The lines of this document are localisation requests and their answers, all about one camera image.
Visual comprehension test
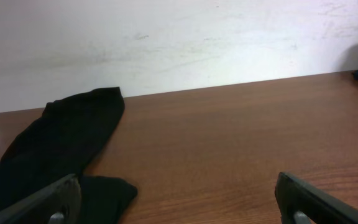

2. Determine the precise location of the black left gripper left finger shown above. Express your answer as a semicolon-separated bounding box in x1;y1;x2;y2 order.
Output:
0;174;81;224

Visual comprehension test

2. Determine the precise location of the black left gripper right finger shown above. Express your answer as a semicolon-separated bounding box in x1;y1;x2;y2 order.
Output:
275;172;358;224

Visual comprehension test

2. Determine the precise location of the black t-shirt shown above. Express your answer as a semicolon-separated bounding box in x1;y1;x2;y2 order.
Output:
0;87;137;223

